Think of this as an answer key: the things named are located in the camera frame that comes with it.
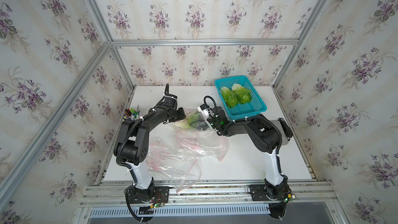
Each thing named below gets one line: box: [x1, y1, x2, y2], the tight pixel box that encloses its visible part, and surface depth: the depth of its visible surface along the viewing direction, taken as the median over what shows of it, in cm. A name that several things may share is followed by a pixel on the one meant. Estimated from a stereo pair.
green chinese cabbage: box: [220, 86, 239, 108], surface depth 105 cm
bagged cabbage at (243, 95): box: [231, 83, 252, 105], surface depth 109 cm
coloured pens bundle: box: [122, 103, 141, 121], surface depth 92 cm
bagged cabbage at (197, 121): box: [183, 110, 209, 131], surface depth 87 cm
